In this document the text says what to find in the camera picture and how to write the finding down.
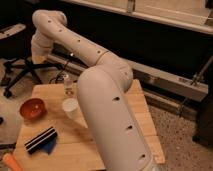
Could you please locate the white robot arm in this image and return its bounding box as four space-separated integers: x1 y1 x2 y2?
31 10 161 171

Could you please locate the clear plastic bottle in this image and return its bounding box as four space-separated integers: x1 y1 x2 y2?
63 74 74 97

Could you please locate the black office chair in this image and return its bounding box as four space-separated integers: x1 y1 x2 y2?
0 0 62 98

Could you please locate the red bowl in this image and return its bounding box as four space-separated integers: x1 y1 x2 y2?
19 98 46 121

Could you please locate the white paper cup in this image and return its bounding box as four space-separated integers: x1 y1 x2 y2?
62 98 78 119

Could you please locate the black striped eraser block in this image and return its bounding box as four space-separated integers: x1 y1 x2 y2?
24 127 58 155

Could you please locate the wooden folding table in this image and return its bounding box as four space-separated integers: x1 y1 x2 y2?
13 80 165 171

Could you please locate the blue cloth piece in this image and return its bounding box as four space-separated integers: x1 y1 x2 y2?
42 139 56 155

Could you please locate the orange cylinder object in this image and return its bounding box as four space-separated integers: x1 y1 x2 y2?
3 153 22 171

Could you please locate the black cable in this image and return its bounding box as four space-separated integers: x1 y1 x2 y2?
49 53 76 85

